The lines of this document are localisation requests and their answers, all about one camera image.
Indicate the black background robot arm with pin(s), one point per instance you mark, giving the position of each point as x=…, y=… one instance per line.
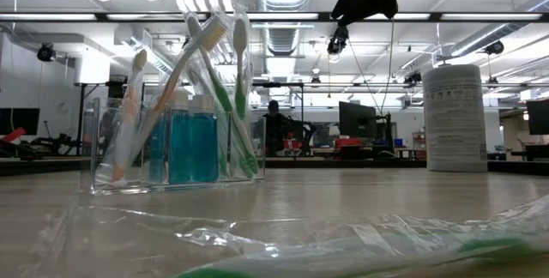
x=56, y=143

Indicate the clear plastic bag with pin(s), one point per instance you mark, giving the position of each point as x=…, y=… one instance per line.
x=103, y=183

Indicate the person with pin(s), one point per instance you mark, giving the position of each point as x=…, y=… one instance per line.
x=274, y=125

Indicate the white wipes canister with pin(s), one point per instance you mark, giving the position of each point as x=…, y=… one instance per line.
x=450, y=119

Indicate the orange toothbrush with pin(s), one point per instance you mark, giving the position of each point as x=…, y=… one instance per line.
x=128, y=115
x=180, y=68

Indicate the blue mouthwash bottle white cap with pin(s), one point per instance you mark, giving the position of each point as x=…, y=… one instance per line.
x=178, y=149
x=156, y=149
x=203, y=149

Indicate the green toothbrush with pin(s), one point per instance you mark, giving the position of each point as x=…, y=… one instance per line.
x=343, y=252
x=223, y=93
x=240, y=95

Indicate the black monitor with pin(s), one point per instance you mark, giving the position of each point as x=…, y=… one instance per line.
x=19, y=120
x=360, y=119
x=538, y=117

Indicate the black stand frame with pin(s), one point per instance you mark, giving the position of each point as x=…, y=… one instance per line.
x=279, y=84

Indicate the black ceiling spotlight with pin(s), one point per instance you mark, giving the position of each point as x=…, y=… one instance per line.
x=338, y=42
x=495, y=47
x=46, y=52

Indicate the black overhead light bar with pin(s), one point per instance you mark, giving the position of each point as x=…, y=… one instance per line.
x=51, y=16

